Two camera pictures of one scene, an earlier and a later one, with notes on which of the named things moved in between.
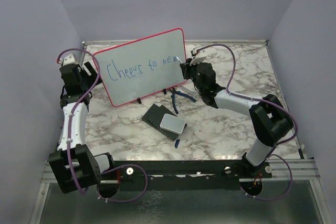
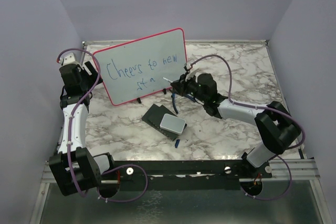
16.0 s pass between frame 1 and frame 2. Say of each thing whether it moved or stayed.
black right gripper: moved
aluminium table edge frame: stayed
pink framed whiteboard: stayed
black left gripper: stayed
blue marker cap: stayed
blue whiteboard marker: moved
